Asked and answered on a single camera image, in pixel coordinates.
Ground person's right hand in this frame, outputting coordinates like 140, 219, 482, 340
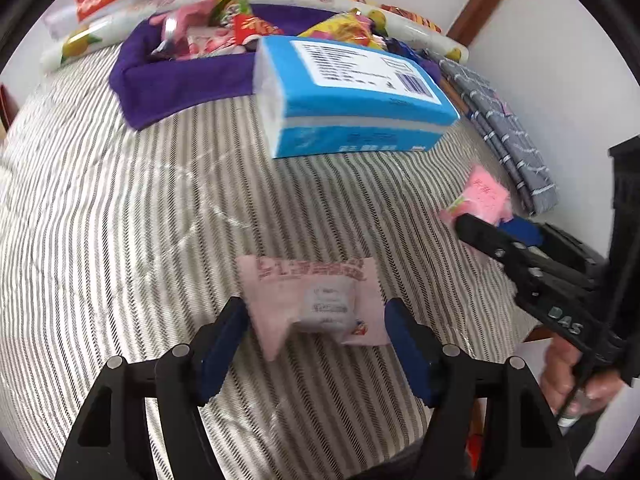
541, 335, 627, 416

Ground blue tissue pack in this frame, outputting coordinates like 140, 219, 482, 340
252, 35, 461, 160

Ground pink packet with silver ribbon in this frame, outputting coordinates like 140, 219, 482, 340
150, 7, 201, 58

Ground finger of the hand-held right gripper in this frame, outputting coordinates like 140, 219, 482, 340
455, 214, 547, 287
499, 217, 545, 249

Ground brown wooden door frame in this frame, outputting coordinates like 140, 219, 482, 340
447, 0, 526, 46

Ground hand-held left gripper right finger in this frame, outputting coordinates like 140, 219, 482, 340
384, 297, 576, 480

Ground purple fabric tray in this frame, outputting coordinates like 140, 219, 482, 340
109, 4, 446, 131

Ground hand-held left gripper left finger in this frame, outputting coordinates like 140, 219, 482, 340
55, 296, 250, 480

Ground lemon print paper roll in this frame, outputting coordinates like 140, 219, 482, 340
42, 0, 471, 73

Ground small bright pink snack packet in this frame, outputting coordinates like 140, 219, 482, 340
439, 164, 512, 228

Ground brown wooden stick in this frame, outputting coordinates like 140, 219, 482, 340
442, 80, 481, 121

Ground red strawberry snack packet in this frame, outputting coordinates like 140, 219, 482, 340
187, 27, 246, 56

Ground pile of snack packets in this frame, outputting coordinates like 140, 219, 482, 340
300, 12, 386, 51

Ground green triangular snack packet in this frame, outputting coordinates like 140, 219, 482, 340
210, 0, 253, 28

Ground pale pink snack packet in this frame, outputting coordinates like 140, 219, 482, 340
236, 255, 393, 363

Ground grey checked folded cloth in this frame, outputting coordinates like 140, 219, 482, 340
435, 55, 558, 216

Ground orange chips bag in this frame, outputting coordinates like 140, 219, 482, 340
380, 4, 441, 31

